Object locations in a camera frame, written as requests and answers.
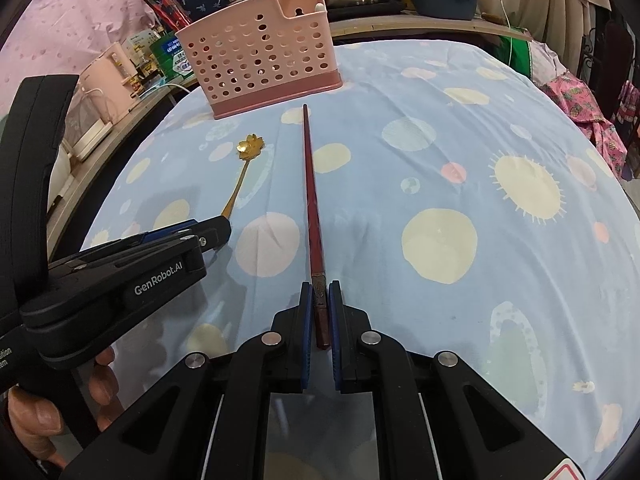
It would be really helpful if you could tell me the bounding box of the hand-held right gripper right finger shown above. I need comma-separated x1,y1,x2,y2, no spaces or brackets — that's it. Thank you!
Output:
327,281,576,480

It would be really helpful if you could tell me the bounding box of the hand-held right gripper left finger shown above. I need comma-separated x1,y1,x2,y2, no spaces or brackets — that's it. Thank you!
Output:
60,282,317,480

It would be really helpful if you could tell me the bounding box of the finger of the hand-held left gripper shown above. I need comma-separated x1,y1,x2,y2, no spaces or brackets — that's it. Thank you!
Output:
150,215,232,257
125,218,198,243

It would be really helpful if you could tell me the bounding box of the gold flower spoon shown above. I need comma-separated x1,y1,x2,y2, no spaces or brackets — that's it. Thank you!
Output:
221,132,266,221

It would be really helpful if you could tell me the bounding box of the dark red chopstick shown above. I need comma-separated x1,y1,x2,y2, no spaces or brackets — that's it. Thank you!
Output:
301,104,331,350

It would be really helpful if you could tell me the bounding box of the pink perforated utensil basket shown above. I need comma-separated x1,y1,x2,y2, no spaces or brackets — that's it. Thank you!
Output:
174,0,345,121

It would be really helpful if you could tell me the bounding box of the person's left hand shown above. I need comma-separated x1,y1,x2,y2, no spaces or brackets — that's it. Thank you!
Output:
7,347,120,466

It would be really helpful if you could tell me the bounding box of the white blender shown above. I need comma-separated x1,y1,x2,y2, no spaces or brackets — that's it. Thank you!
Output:
62,87,118,161

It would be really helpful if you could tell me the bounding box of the blue tissue packet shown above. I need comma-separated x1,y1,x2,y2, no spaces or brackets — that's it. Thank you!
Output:
135,77,166,97

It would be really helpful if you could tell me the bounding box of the small dark sauce bottle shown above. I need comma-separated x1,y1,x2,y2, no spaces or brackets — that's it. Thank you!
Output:
127,67,151,93

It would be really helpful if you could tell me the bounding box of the pink electric kettle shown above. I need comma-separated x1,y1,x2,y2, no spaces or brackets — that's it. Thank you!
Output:
82,42,136,116

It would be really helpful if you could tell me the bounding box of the green canister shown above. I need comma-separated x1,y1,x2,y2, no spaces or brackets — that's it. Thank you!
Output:
150,35,196,78

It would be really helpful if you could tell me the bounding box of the white carton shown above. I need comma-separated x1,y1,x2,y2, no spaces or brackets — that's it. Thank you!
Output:
125,30,156,57

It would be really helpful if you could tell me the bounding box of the pink dotted curtain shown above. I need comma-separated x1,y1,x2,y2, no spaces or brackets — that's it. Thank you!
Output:
0,0,166,116

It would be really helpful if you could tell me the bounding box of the black induction cooker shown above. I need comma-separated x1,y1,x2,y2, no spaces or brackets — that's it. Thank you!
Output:
325,0,407,15

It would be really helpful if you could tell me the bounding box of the blue basin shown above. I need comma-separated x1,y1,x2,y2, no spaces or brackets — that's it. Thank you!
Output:
407,0,478,21

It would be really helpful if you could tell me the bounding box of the pink pineapple print cloth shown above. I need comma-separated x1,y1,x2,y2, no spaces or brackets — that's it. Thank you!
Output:
540,72,628,176

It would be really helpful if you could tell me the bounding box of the green cloth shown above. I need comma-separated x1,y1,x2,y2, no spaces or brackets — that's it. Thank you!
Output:
502,35,533,78

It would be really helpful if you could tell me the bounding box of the beige curtain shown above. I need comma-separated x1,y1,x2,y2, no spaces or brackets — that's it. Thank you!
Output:
457,0,616,91

